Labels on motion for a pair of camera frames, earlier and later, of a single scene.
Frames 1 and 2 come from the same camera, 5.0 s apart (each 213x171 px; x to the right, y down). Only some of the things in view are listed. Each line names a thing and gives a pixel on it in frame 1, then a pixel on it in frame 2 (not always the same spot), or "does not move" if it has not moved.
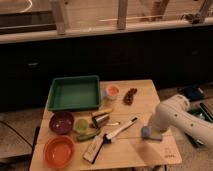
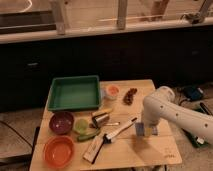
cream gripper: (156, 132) → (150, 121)
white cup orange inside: (112, 90) does not move
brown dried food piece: (128, 97) does not move
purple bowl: (61, 122) does not move
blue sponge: (146, 132) → (139, 129)
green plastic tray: (74, 92) does not move
